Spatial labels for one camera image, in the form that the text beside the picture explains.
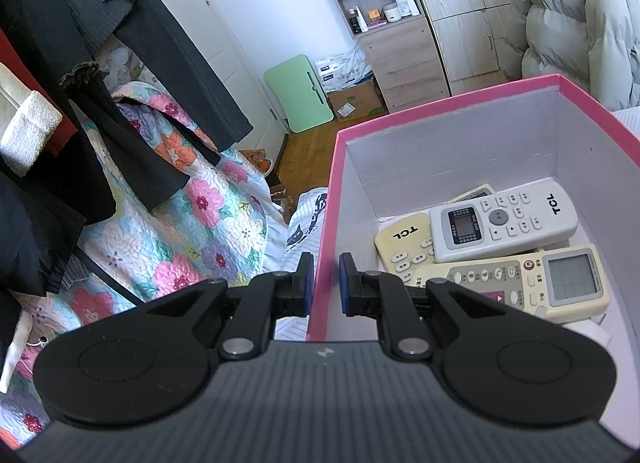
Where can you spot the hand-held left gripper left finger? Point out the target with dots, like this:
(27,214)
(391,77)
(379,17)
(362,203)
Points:
(306,285)

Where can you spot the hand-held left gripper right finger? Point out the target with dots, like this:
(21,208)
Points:
(345,288)

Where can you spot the long cream remote control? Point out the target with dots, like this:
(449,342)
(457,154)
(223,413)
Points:
(402,243)

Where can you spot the white remote with grey screen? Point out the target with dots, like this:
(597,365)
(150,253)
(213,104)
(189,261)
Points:
(500,223)

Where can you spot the beige remote with pink button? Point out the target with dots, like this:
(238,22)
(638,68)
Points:
(550,285)

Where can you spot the pink storage box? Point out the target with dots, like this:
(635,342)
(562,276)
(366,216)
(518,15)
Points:
(500,143)

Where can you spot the white card box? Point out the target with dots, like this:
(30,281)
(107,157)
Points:
(592,334)

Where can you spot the striped cat-print bedsheet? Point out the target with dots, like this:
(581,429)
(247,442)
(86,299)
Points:
(305,223)

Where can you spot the orange printed item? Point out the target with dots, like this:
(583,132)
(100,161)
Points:
(255,159)

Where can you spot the floral quilt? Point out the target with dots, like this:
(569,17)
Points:
(175,223)

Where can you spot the yellowed remote control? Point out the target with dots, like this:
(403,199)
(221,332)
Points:
(472,193)

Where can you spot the cardboard box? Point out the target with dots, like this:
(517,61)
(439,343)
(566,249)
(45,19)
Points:
(357,102)

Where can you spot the green folding table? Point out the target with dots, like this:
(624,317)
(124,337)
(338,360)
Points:
(300,93)

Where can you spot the white plastic packages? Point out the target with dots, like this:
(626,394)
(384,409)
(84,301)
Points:
(342,68)

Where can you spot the wooden shelf cabinet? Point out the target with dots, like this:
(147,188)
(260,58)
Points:
(400,53)

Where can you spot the small orange box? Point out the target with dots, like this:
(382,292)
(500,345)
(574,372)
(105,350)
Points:
(374,17)

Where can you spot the white cream jar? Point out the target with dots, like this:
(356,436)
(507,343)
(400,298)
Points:
(392,13)

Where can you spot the white door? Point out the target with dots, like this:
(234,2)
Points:
(220,18)

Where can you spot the red garment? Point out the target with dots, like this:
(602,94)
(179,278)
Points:
(62,135)

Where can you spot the white bottle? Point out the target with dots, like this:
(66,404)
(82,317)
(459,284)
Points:
(410,2)

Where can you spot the light wood wardrobe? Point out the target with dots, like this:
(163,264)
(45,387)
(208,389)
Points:
(460,8)

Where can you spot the black hanging garment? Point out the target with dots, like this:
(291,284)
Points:
(50,108)

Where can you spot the white fuzzy cuff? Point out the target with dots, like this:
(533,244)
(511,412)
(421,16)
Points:
(30,130)

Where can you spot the dark grey hanging garment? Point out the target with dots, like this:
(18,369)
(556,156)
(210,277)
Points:
(130,3)

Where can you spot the grey puffer jacket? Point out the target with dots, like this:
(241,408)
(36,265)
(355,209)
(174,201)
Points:
(565,18)

